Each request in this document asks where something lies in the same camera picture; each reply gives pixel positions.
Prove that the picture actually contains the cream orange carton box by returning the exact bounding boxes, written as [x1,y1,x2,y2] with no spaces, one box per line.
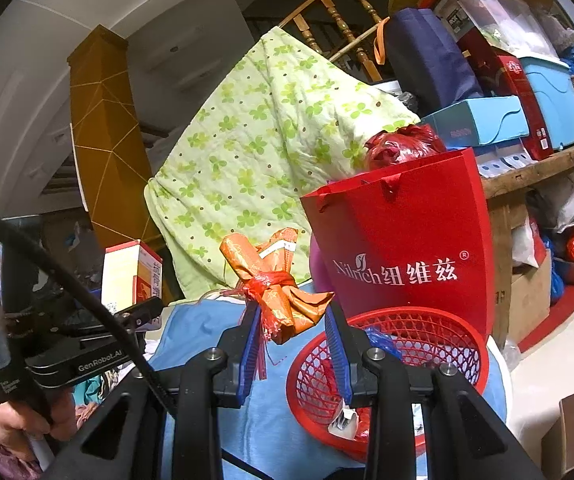
[101,240,164,318]

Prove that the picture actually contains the blue plastic storage bin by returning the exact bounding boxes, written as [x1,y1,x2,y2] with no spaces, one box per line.
[519,55,574,151]

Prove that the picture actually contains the knotted red plastic bag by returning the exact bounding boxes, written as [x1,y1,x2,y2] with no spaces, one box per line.
[364,124,448,173]

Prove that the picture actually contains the red paper bag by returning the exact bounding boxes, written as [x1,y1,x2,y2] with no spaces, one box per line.
[300,147,496,341]

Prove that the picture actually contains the navy bag with orange handle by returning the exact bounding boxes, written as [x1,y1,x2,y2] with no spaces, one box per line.
[374,7,485,116]

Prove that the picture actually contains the orange wrapper with red ribbon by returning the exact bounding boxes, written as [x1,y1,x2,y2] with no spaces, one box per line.
[219,227,335,381]

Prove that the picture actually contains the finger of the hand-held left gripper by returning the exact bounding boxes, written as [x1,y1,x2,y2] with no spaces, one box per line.
[109,296,164,333]

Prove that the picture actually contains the black cable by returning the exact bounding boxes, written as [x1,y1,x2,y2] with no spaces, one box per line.
[0,206,178,416]

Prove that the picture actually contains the magenta pillow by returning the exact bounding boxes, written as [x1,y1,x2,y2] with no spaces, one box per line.
[309,240,335,296]

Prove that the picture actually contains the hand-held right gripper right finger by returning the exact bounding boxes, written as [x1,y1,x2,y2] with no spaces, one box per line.
[324,304,535,480]

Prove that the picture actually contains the light blue box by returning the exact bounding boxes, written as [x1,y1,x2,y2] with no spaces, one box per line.
[421,95,530,148]

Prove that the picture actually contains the wooden table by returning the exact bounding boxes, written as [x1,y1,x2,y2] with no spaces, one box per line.
[479,130,574,346]

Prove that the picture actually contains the person's left hand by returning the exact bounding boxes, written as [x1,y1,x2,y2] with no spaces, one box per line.
[0,385,78,448]

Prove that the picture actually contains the teal cloth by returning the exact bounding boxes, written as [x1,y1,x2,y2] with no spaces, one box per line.
[74,375,112,406]

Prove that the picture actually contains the blue towel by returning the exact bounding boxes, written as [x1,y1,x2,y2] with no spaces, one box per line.
[147,282,508,480]

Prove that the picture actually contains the small white red box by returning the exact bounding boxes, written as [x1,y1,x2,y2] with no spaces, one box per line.
[328,404,362,438]

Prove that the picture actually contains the orange wooden cabinet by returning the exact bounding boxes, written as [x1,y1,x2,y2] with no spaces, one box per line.
[68,24,168,251]

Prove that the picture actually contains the tall red box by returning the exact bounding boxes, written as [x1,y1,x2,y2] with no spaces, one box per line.
[459,27,555,161]

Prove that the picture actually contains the white plastic sack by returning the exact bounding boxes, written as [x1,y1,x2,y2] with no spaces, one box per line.
[529,167,574,233]

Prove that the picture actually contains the white blue packets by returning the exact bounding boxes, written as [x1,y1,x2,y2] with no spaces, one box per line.
[479,141,536,179]

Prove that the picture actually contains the red plastic mesh basket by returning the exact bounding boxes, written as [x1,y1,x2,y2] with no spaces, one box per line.
[286,307,490,461]

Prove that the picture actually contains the green floral quilt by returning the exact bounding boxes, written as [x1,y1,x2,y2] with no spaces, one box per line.
[144,26,422,301]

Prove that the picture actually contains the red floor mat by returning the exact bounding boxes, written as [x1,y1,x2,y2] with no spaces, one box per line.
[517,280,574,356]

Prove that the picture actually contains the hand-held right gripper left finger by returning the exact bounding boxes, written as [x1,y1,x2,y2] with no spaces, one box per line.
[42,304,264,480]

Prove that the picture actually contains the clear plastic storage box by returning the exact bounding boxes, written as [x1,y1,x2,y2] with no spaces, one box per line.
[432,0,550,58]

